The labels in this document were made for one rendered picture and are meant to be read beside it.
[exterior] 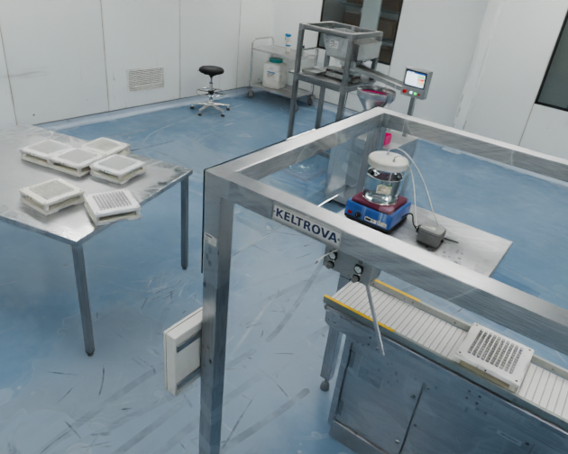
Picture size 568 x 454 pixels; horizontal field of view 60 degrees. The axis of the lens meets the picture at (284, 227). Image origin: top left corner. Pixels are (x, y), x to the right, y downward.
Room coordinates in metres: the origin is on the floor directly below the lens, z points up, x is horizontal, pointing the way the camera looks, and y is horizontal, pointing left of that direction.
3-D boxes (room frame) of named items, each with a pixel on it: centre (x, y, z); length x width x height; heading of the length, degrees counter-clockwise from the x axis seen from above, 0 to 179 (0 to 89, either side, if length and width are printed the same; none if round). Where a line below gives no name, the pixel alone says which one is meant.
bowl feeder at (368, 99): (4.58, -0.76, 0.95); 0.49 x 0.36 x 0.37; 53
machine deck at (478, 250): (1.71, -0.54, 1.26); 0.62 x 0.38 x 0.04; 57
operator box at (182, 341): (1.21, 0.27, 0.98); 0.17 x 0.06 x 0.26; 147
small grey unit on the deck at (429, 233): (1.63, -0.55, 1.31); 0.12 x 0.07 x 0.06; 57
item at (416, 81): (4.50, -1.02, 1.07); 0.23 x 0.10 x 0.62; 53
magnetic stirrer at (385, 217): (1.77, -0.36, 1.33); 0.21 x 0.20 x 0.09; 147
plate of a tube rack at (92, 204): (2.36, 0.96, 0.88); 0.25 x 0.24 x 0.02; 126
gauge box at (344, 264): (1.71, -0.30, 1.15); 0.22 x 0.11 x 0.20; 57
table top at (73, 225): (2.80, 1.55, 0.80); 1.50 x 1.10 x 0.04; 71
